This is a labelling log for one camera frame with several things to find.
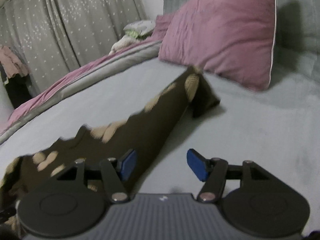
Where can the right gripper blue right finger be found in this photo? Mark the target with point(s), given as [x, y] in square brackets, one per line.
[198, 164]

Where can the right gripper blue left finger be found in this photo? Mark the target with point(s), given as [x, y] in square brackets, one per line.
[126, 164]

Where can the dark brown patterned sweater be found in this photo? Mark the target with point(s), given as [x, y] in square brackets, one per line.
[69, 175]

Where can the hanging pink black clothes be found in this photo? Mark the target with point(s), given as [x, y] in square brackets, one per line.
[14, 74]

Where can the light blue bed sheet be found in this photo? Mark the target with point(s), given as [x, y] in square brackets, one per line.
[278, 128]

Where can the pink grey duvet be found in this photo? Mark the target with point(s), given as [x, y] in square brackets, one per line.
[78, 80]

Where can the white plush toy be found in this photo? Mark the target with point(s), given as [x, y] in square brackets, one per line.
[123, 43]

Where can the grey white small pillow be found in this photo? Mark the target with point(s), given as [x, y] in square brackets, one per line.
[140, 30]

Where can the large pink pillow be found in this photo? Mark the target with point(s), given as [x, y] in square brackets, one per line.
[230, 38]

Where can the grey dotted curtain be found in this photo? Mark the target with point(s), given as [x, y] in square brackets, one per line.
[56, 37]

